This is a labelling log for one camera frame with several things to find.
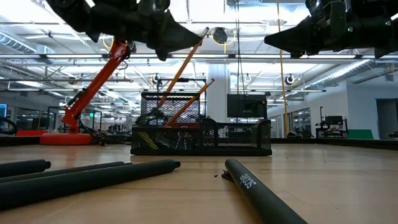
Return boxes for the black monitor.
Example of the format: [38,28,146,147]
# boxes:
[226,93,269,119]

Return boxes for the black mesh desk organizer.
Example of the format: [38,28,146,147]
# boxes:
[130,91,273,157]

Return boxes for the low red box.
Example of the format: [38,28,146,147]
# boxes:
[15,129,49,137]

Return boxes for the black curved hose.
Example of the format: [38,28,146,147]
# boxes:
[0,116,19,136]

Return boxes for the yellow power cable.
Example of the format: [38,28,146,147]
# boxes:
[275,0,289,138]

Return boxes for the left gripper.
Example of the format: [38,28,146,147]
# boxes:
[85,0,203,62]

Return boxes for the silver ceiling duct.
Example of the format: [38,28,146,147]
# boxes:
[306,58,379,91]

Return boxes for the black click pen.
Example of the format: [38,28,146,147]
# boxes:
[0,159,52,179]
[0,159,182,212]
[223,157,309,224]
[0,161,134,184]

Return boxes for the red desk lamp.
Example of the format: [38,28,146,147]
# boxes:
[39,39,137,146]

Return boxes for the black lamp power cord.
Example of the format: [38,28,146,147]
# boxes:
[77,116,134,146]

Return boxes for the orange pencil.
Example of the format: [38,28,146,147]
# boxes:
[157,26,210,108]
[164,78,216,128]

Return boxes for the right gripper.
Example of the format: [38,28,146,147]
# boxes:
[264,0,398,58]

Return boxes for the green panel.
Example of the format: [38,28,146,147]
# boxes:
[347,129,374,140]

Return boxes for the black equipment cart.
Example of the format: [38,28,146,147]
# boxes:
[315,106,349,139]

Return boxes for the black gantry frame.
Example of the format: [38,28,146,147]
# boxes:
[156,77,208,94]

